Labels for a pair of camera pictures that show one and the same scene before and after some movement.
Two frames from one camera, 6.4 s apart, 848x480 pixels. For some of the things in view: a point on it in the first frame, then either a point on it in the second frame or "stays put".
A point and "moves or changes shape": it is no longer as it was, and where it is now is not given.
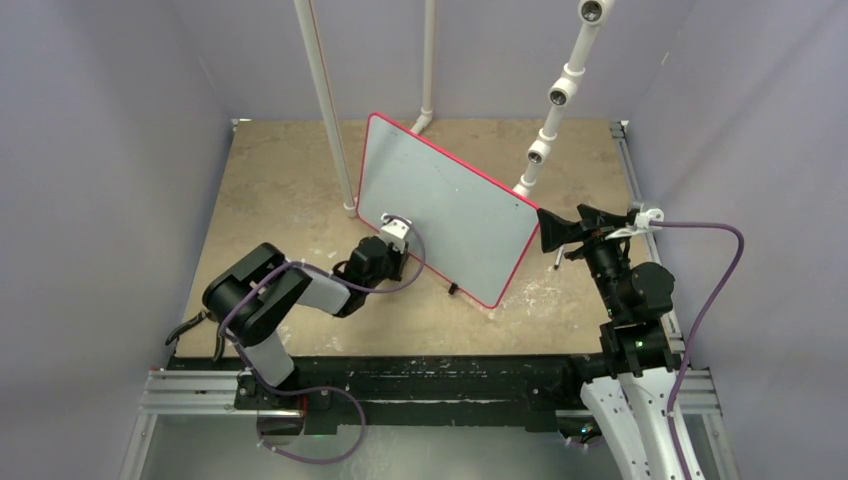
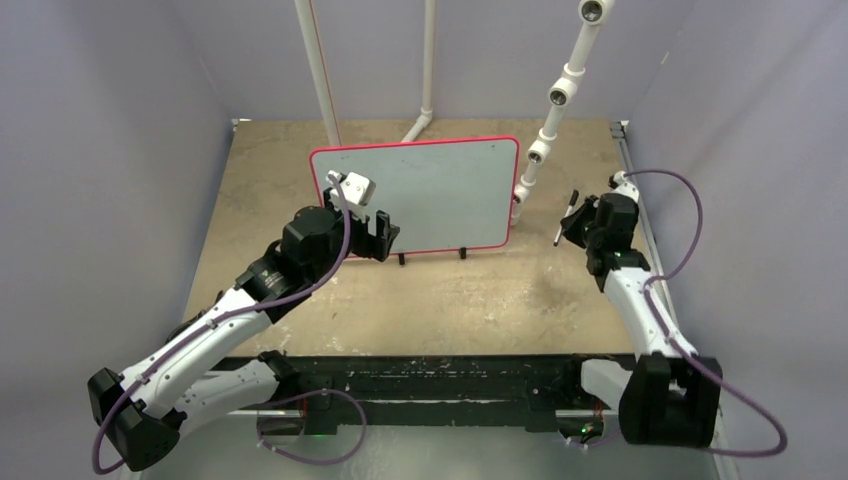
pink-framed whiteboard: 477,231 moves or changes shape
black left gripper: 399,257 -> 370,245
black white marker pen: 559,256 -> 573,201
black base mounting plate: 314,395 stays put
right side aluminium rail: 637,199 stays put
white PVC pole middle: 426,114 stays put
